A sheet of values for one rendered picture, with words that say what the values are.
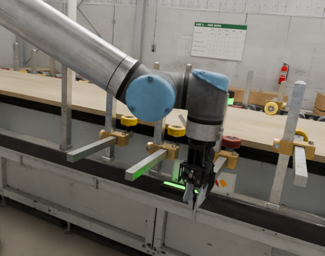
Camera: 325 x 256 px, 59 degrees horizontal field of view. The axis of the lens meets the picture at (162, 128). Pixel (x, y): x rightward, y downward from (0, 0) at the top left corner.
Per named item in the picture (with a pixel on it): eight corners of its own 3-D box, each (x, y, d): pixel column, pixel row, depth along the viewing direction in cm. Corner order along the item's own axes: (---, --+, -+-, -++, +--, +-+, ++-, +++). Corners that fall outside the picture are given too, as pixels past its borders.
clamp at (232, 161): (234, 169, 110) (236, 157, 108) (201, 161, 115) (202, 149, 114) (237, 165, 115) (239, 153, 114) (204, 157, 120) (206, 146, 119)
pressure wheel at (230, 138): (235, 167, 119) (239, 141, 116) (216, 162, 121) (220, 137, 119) (238, 161, 126) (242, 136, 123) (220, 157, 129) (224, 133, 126)
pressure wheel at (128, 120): (138, 140, 140) (140, 118, 137) (122, 141, 137) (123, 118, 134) (133, 135, 147) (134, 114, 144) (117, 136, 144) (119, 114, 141)
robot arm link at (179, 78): (134, 68, 64) (189, 74, 63) (142, 66, 75) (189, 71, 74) (130, 109, 66) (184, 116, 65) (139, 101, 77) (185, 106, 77)
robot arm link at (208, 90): (189, 67, 74) (228, 71, 73) (184, 114, 77) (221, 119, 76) (189, 69, 65) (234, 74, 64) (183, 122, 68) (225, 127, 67)
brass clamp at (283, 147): (312, 161, 97) (316, 147, 96) (271, 152, 102) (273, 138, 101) (311, 156, 103) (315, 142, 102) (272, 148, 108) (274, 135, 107)
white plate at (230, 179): (232, 198, 112) (236, 175, 110) (171, 181, 122) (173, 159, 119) (232, 197, 113) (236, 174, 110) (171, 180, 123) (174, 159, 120)
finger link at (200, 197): (187, 217, 76) (192, 185, 74) (194, 206, 81) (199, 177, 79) (199, 220, 75) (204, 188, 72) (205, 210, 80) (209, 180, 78)
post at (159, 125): (156, 185, 127) (167, 75, 114) (149, 183, 128) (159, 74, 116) (159, 182, 130) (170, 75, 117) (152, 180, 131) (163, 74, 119)
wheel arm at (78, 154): (73, 165, 105) (73, 154, 103) (65, 162, 106) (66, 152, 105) (133, 137, 143) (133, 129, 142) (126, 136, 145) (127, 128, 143)
